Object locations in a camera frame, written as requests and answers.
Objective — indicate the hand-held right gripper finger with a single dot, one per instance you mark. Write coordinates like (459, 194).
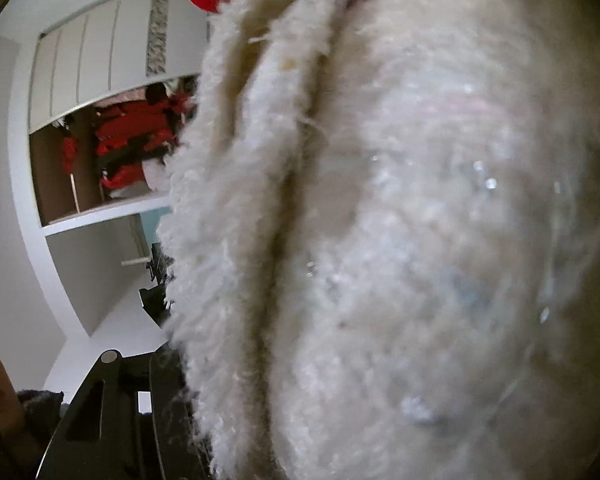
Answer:
(165, 400)

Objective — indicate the white fuzzy jacket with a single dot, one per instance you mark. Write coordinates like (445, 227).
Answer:
(380, 235)

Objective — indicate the hanging red clothes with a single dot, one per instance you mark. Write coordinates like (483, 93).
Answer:
(130, 130)

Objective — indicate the white wardrobe sliding door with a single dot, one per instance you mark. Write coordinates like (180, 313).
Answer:
(100, 55)

